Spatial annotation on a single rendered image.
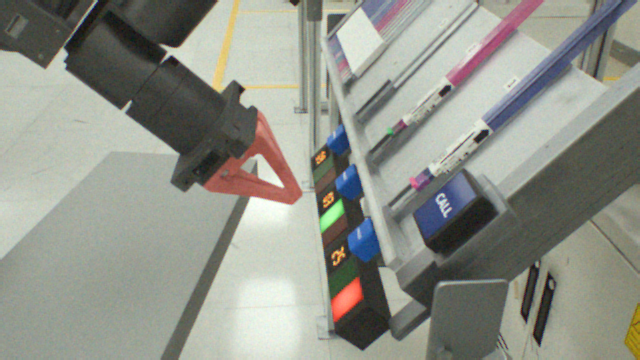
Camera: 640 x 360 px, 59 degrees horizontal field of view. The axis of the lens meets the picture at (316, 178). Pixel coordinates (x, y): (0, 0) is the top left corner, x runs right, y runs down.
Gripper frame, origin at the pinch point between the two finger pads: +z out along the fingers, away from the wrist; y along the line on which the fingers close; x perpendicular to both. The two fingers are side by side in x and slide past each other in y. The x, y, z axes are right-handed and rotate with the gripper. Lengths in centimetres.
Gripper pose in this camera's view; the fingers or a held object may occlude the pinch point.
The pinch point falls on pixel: (290, 193)
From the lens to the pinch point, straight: 47.9
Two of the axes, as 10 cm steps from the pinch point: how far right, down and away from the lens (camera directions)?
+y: -0.7, -4.7, 8.8
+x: -6.8, 6.6, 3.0
